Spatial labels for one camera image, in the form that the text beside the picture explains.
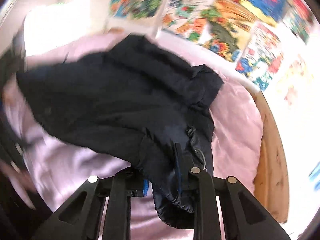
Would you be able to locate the wooden bed frame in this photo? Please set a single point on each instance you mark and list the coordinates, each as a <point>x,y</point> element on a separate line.
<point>271,181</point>

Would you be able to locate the person's left hand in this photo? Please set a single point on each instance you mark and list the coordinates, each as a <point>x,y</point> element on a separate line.
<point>21,182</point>

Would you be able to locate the black puffer jacket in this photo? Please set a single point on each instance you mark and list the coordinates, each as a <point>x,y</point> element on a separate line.
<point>133,102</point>

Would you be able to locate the green clothed figure drawing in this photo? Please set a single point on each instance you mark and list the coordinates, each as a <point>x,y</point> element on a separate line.
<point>299,19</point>

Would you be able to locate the bright window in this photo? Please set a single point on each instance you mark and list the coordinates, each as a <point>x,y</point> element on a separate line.
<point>52,26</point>

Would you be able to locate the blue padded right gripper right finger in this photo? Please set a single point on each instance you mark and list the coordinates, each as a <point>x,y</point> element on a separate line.
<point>197,186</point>

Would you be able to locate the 2024 dragon drawing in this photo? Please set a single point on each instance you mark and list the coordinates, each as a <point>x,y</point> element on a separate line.
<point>262,57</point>

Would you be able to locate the pink bed duvet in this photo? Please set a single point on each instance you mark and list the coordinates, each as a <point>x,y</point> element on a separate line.
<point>58,169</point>

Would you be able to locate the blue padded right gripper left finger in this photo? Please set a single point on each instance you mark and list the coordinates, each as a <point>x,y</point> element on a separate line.
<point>120,189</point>

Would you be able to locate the fruit juice drawing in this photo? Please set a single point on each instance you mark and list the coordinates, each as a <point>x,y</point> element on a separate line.
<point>188,19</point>

